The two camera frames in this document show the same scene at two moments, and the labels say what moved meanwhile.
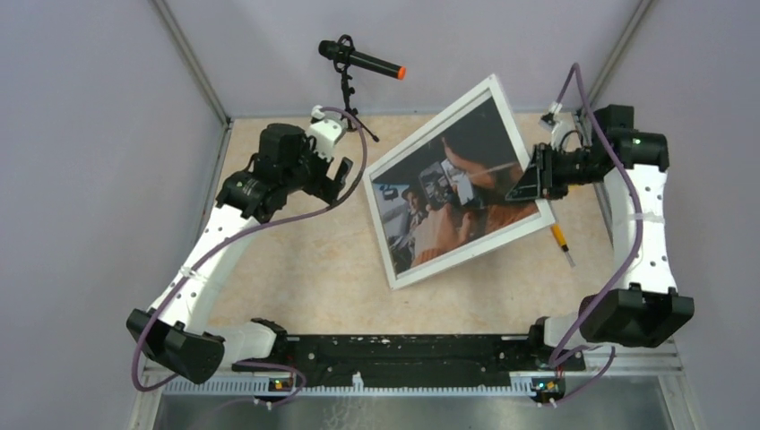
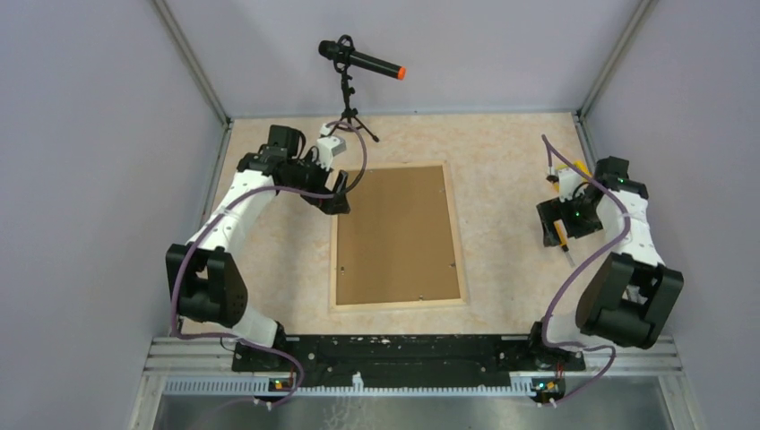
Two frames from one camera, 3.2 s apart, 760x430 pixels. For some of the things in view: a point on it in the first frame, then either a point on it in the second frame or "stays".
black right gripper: x=538 y=180 -> x=552 y=210
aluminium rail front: x=612 y=372 stays
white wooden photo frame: x=441 y=200 -> x=399 y=247
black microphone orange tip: x=345 y=55 stays
